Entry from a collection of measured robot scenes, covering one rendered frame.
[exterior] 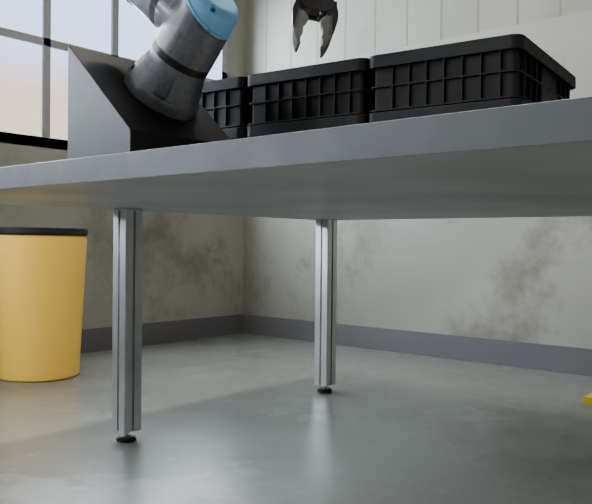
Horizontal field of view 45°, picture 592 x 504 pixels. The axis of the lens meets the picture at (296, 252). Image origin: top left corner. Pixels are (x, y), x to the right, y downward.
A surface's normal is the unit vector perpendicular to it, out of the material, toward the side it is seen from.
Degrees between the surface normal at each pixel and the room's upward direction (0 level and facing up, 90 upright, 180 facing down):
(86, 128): 90
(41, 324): 93
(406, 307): 90
